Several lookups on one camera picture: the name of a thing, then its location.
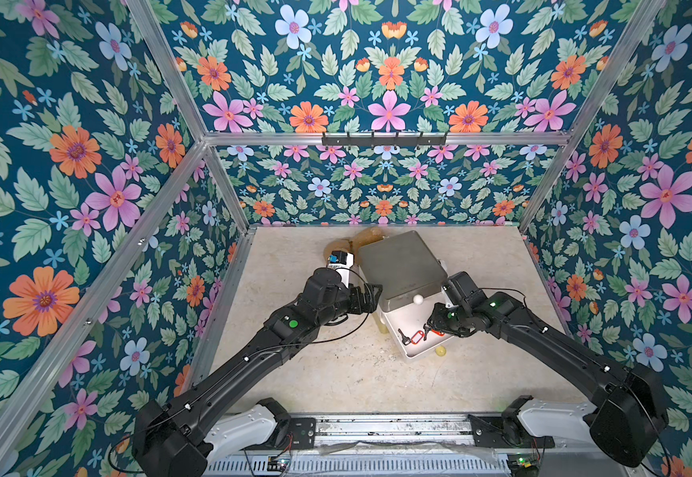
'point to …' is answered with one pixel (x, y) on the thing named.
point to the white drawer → (410, 327)
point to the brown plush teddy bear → (352, 244)
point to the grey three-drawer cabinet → (401, 251)
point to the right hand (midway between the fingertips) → (430, 322)
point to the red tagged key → (416, 337)
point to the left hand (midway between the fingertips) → (373, 286)
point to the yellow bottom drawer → (383, 328)
